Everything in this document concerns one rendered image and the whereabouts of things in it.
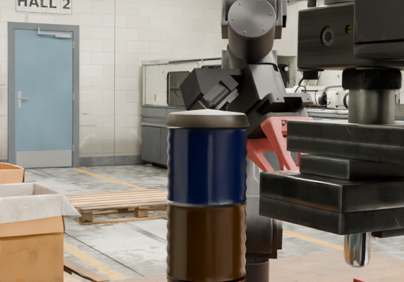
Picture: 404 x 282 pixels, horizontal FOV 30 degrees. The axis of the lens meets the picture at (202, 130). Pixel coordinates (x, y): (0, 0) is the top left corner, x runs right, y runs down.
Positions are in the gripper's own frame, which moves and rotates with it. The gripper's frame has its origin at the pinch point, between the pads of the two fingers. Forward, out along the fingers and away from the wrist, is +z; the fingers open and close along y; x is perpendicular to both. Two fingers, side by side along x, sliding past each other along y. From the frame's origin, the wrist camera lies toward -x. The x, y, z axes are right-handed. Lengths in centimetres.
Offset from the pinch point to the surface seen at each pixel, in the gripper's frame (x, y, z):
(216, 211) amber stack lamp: -38, 41, 18
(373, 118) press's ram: -13.5, 28.9, 7.1
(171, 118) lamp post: -39, 41, 14
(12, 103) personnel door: 266, -904, -517
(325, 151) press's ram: -16.4, 25.6, 8.3
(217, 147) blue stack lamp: -38, 42, 16
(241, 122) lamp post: -36, 43, 15
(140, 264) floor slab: 170, -397, -105
